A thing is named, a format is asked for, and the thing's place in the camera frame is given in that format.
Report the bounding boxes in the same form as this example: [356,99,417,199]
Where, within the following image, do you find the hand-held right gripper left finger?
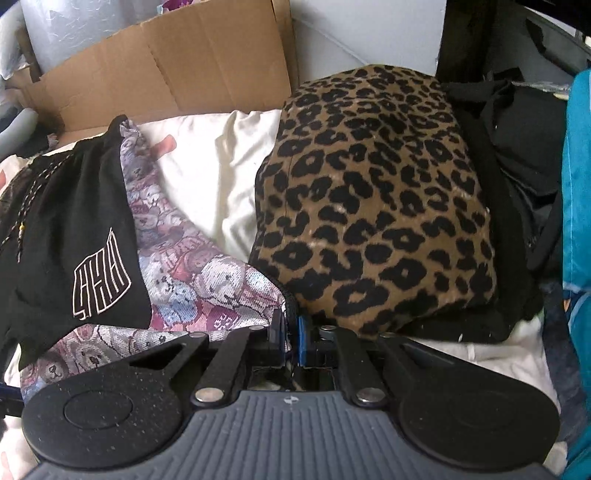
[129,309,289,409]

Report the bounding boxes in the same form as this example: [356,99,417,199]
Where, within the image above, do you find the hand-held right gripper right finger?
[295,314,451,409]

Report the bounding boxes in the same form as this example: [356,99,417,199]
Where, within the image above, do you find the black shorts with bear-print lining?
[0,115,298,402]

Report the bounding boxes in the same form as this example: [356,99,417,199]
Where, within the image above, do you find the leopard print cloth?
[249,65,499,340]

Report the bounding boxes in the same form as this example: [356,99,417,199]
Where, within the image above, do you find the white pillow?
[139,108,282,273]

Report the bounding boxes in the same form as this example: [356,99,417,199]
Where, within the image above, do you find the white printed bed sheet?
[0,138,561,480]

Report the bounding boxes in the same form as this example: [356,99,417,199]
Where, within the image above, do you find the black bag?
[443,69,568,344]

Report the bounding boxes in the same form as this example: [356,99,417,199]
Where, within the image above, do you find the teal printed cloth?
[545,69,591,476]

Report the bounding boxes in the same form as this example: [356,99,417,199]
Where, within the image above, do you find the brown cardboard box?
[9,0,301,146]

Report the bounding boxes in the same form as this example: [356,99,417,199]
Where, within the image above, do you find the grey neck pillow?
[0,108,38,148]

